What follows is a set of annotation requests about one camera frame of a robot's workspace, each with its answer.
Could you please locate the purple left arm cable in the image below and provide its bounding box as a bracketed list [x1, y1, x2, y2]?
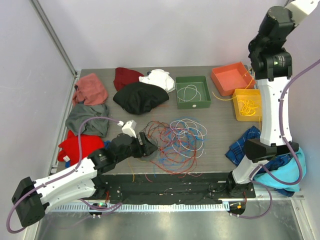
[6, 116, 123, 233]

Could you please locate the white cable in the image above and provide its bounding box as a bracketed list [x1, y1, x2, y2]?
[169, 118, 208, 159]
[177, 84, 202, 103]

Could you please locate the green plastic bin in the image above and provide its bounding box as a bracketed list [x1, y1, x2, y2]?
[175, 75, 212, 110]

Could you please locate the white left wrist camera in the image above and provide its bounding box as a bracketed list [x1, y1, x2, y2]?
[117, 120, 137, 138]

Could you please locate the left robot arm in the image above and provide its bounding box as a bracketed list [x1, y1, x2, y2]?
[9, 132, 158, 229]

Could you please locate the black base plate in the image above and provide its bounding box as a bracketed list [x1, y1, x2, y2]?
[88, 173, 256, 205]

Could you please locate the black cloth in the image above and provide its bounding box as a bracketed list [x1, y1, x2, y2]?
[113, 82, 170, 115]

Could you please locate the bright red cloth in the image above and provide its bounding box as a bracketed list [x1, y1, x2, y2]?
[57, 129, 106, 167]

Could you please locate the pink cloth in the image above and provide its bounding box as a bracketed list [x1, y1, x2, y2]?
[72, 73, 108, 106]

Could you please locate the turquoise cloth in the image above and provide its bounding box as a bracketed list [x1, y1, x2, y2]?
[253, 147, 307, 192]

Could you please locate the left aluminium frame post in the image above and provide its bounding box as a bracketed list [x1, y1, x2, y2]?
[29, 0, 78, 77]

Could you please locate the yellow plastic bin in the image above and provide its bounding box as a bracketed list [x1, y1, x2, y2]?
[232, 88, 262, 122]

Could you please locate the bright yellow cable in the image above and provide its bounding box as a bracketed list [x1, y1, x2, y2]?
[236, 98, 259, 117]

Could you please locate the dark red cloth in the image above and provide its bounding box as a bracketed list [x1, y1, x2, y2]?
[113, 67, 144, 91]

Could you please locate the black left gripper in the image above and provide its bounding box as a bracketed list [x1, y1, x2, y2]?
[115, 131, 157, 163]

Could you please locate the white slotted cable duct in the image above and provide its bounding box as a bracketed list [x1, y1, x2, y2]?
[51, 201, 230, 213]

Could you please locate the grey cloth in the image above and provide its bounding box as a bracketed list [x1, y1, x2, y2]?
[65, 103, 110, 138]

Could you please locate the white cloth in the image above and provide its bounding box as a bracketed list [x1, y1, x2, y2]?
[138, 69, 176, 93]

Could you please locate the blue plaid shirt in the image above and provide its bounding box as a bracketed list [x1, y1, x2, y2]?
[225, 126, 292, 171]

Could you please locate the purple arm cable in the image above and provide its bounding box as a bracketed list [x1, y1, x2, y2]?
[6, 116, 123, 233]
[249, 58, 320, 187]

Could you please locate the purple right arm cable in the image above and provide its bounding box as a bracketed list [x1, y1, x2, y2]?
[249, 58, 320, 187]

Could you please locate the orange plastic bin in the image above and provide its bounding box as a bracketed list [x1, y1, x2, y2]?
[211, 62, 256, 97]

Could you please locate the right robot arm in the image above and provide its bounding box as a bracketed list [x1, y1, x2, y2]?
[225, 6, 299, 198]

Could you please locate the blue cable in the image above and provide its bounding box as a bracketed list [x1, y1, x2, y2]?
[152, 115, 209, 176]

